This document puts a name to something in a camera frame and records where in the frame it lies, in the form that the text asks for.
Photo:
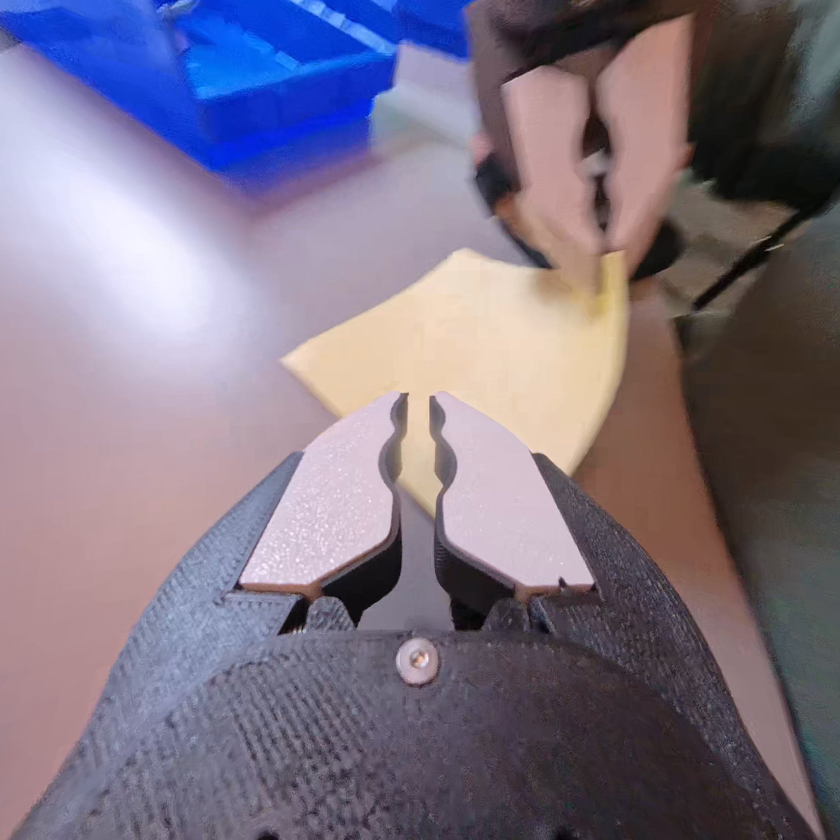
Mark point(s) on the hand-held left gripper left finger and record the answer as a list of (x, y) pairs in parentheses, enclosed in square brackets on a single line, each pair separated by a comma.
[(328, 512)]

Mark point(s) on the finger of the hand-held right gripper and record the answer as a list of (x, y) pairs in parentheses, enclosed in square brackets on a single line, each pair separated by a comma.
[(650, 131), (551, 158)]

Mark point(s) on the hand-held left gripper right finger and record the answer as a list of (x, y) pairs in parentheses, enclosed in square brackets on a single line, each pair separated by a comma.
[(505, 512)]

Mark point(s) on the yellow backed black patterned paper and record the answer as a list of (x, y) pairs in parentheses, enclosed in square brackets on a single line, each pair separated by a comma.
[(486, 341)]

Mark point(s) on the blue plastic bin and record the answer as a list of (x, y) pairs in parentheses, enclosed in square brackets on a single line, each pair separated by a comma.
[(433, 24), (263, 79)]

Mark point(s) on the person's right forearm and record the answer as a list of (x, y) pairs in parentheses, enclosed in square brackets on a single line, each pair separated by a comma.
[(775, 92)]

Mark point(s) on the dark green cloth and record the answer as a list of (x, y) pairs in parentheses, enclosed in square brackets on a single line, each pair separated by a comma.
[(775, 525)]

